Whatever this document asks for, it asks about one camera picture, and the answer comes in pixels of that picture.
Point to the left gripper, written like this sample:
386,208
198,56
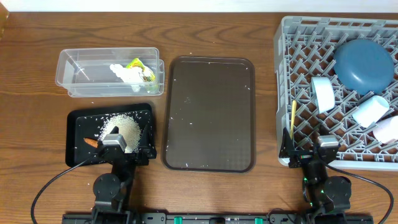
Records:
131,154

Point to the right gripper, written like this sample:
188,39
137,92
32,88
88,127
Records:
301,155

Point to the orange carrot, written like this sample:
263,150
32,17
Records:
91,142

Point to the cream plastic spoon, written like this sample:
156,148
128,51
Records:
292,121

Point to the white tissue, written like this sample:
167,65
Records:
127,76

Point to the light blue rice bowl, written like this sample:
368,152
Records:
324,94

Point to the yellow green snack wrapper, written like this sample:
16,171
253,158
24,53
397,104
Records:
144,71

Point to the light blue cup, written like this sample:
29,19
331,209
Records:
370,111

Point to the pink white cup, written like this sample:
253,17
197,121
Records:
386,130

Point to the dark blue plate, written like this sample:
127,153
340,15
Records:
363,66

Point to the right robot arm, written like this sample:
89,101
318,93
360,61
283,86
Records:
328,195

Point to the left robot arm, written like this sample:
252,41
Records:
112,190

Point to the black waste bin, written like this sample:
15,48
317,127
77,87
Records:
86,123

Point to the grey dishwasher rack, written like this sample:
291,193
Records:
304,48

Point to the clear plastic waste bin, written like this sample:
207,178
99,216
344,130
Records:
86,72

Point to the pile of white rice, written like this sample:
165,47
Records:
128,128

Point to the dark brown serving tray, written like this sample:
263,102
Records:
210,115

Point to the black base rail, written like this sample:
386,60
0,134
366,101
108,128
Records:
161,218

